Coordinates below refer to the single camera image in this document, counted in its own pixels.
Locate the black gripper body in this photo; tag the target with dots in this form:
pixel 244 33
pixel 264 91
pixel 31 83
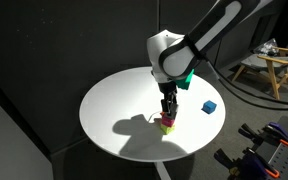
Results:
pixel 168 89

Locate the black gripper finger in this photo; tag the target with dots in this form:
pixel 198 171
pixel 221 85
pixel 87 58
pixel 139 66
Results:
pixel 173 106
pixel 165 106

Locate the gray block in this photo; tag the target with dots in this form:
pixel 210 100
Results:
pixel 170 115

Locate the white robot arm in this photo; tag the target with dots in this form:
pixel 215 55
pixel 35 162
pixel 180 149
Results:
pixel 174 56

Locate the pink block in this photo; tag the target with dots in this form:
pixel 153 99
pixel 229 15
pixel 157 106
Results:
pixel 167 121

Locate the yellow-green block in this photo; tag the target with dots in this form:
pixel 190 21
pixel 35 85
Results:
pixel 166 130

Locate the blue block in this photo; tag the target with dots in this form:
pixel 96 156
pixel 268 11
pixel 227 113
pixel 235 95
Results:
pixel 209 107

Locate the round white table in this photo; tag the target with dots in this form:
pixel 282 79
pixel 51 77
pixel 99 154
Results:
pixel 121 115

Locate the purple clamp lower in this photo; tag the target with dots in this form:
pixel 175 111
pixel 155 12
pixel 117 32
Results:
pixel 250 167

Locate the purple clamp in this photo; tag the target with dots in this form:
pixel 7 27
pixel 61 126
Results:
pixel 277 131
pixel 250 167

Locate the purple clamp upper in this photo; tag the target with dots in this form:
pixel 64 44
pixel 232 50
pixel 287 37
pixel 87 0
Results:
pixel 277 131

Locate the wooden chair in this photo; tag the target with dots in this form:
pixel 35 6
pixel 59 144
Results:
pixel 273 69

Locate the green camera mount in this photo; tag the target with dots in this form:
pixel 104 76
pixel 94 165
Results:
pixel 185 83

